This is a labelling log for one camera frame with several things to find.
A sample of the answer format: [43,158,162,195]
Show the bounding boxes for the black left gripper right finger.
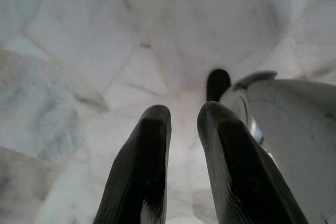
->
[197,101,309,224]

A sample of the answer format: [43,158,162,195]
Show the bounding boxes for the black robot left foot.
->
[206,69,232,102]

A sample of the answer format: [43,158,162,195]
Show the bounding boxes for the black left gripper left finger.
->
[93,104,171,224]

